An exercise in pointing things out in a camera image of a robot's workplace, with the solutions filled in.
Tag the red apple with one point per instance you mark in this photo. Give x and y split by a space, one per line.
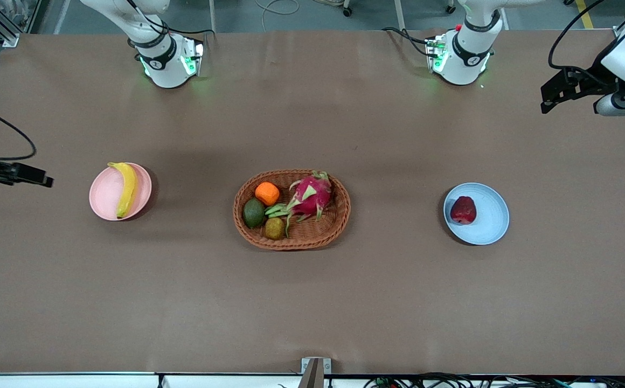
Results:
463 210

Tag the metal table edge bracket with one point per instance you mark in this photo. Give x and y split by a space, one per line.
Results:
315 372

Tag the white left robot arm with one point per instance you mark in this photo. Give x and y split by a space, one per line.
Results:
460 64

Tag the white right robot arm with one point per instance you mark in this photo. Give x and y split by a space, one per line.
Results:
164 67

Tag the light blue plate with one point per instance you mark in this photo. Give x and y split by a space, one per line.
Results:
490 215

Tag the yellow banana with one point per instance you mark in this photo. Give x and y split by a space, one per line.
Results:
127 191

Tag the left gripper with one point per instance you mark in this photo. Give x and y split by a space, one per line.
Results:
596 75

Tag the orange fruit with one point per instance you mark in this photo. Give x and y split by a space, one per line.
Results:
267 194

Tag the pink plate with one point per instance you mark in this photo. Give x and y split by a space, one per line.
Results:
105 196

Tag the green avocado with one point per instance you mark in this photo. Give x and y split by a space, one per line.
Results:
254 213

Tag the brown wicker basket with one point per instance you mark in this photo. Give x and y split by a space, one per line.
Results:
318 234

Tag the brown kiwi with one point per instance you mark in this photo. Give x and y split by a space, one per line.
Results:
275 229

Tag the pink dragon fruit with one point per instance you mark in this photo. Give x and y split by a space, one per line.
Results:
312 195

